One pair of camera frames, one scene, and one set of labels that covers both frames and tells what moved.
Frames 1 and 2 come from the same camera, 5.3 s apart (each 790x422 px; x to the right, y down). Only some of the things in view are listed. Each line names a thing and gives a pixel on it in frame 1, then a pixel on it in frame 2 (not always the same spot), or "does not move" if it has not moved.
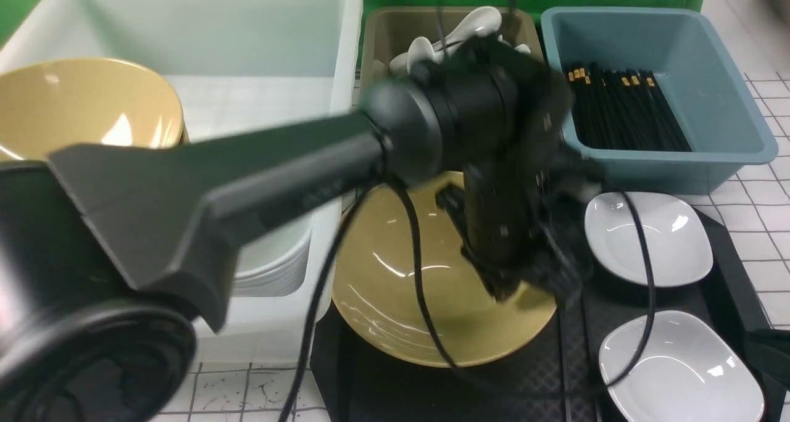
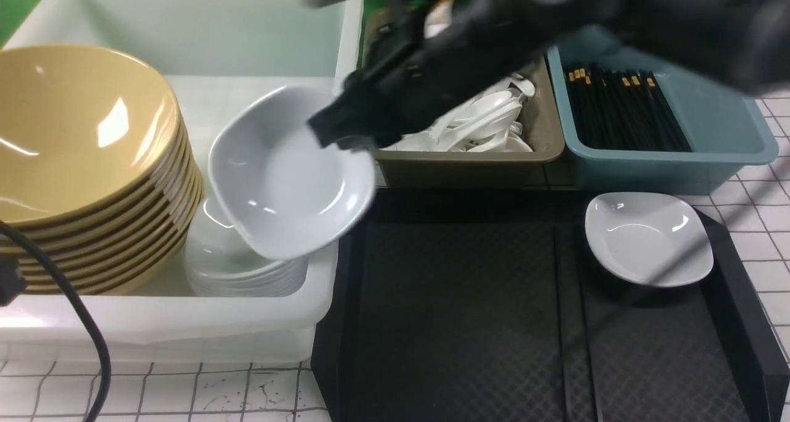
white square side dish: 676,242 does not move
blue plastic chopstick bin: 721,125 does not move
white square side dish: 687,371 → 283,195
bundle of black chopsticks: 623,109 does not move
